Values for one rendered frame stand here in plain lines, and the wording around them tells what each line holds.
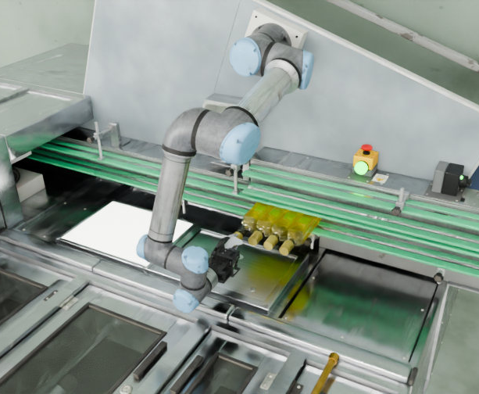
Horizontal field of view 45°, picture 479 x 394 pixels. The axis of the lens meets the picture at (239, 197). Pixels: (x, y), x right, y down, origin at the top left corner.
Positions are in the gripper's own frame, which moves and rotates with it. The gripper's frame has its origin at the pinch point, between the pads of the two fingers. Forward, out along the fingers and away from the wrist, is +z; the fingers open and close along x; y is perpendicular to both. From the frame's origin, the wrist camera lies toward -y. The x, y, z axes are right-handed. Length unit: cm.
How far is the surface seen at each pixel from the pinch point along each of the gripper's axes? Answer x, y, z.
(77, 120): 16, -95, 33
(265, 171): 13.2, -1.4, 27.7
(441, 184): 17, 59, 35
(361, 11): 57, 9, 99
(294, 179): 13.0, 10.6, 26.9
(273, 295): -12.5, 17.9, -6.4
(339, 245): -12.9, 27.2, 30.7
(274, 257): -13.0, 8.8, 13.8
